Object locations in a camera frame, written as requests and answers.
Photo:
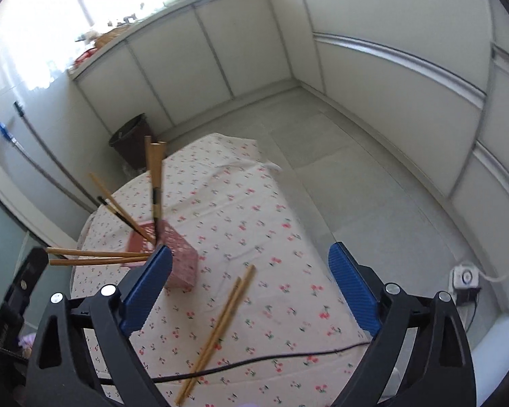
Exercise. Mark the purple cloth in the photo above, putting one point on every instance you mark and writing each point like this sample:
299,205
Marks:
27,341

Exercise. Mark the pink perforated utensil holder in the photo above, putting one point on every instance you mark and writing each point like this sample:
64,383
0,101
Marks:
182,258

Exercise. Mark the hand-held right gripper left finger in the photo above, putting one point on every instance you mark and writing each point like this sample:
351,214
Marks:
150,280

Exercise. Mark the dark brown trash bin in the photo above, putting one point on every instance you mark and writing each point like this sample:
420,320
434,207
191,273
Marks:
131,144

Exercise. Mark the metal pole with blue grip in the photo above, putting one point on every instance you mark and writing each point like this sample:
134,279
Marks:
2,131

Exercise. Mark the black chopstick with gold band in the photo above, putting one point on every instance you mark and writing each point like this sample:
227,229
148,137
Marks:
156,216
104,202

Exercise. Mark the bamboo chopstick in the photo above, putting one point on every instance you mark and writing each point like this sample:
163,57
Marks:
244,282
89,261
89,252
157,161
227,301
106,193
148,157

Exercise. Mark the woven basket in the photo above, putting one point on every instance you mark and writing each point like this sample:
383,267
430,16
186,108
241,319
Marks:
112,36

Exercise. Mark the black charger plug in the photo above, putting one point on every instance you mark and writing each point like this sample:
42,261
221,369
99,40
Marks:
468,297

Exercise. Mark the cherry print tablecloth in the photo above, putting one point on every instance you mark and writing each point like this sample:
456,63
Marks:
246,220

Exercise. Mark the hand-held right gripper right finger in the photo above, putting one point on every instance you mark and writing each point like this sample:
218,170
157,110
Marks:
352,284

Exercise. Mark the white base cabinets with countertop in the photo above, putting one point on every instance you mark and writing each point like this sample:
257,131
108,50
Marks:
195,51

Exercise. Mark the white round-dial timer plug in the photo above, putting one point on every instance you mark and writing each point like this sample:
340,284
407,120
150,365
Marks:
464,277

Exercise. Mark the white tall cabinet row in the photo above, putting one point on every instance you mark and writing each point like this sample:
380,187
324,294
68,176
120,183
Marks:
407,8

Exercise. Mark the metal pole with black grip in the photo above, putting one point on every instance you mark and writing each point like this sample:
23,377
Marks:
38,140

